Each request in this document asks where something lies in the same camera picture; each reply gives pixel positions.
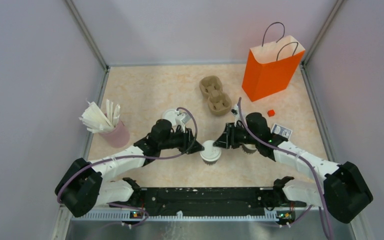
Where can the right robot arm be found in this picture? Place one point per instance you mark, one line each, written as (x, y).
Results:
(338, 188)

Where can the orange paper bag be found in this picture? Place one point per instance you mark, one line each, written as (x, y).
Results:
(271, 65)

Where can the black paper coffee cup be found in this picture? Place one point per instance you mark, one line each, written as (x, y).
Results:
(210, 161)

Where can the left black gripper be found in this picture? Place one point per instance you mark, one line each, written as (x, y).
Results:
(187, 136)

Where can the white plastic cup lid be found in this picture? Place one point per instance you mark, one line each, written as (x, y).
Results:
(210, 151)

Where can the blue playing card box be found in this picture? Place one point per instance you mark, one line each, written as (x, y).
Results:
(281, 130)

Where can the pink holder cup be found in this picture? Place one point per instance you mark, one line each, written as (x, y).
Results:
(118, 137)

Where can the white paper napkins bundle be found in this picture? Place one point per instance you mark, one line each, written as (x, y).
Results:
(99, 122)

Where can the cardboard cup carrier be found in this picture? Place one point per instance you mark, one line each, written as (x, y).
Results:
(219, 102)

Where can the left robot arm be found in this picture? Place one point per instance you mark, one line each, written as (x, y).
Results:
(87, 184)

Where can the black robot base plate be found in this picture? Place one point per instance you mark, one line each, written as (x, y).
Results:
(208, 201)

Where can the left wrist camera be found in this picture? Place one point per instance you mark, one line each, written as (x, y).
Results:
(181, 119)

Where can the small orange cube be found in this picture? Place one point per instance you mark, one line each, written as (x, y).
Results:
(271, 113)

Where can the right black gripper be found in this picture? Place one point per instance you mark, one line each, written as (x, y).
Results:
(228, 139)

